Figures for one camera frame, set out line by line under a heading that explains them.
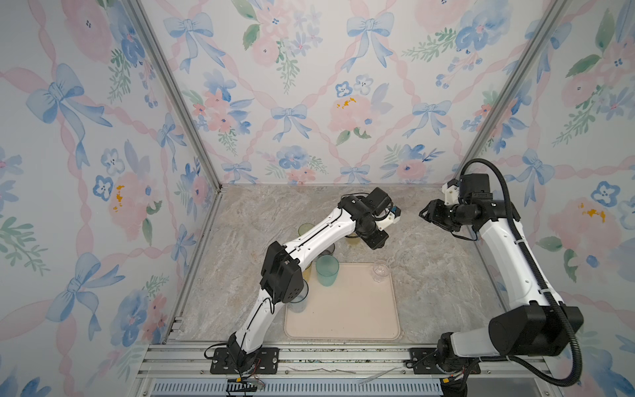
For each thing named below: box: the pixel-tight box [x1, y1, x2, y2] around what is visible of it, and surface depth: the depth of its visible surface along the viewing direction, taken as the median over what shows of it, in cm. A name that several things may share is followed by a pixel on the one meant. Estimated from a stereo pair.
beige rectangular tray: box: [284, 263, 402, 340], surface depth 85 cm
